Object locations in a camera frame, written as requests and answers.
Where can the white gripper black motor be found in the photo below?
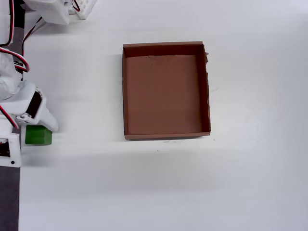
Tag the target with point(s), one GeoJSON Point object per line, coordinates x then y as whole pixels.
{"type": "Point", "coordinates": [36, 105]}

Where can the green cube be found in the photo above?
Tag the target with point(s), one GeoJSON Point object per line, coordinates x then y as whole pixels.
{"type": "Point", "coordinates": [38, 137]}

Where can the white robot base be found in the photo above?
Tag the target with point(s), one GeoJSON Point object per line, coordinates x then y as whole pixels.
{"type": "Point", "coordinates": [84, 8]}

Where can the brown cardboard box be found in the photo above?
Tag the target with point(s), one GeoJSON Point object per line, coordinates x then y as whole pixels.
{"type": "Point", "coordinates": [163, 96]}

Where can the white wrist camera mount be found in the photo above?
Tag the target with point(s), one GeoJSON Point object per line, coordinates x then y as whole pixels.
{"type": "Point", "coordinates": [10, 144]}

